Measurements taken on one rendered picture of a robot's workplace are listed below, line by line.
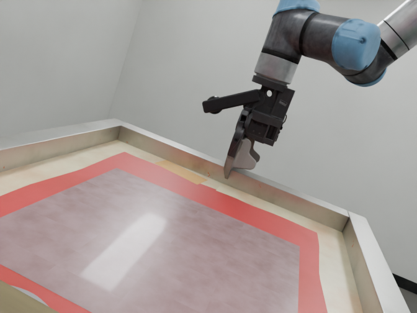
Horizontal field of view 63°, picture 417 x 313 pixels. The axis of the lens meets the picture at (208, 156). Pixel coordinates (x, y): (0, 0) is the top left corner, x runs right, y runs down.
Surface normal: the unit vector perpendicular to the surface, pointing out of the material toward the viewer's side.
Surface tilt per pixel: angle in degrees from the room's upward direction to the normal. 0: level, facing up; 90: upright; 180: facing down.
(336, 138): 90
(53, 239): 6
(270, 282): 6
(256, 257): 6
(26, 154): 90
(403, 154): 90
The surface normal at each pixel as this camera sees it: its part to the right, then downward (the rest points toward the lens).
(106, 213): 0.31, -0.91
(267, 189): -0.27, 0.19
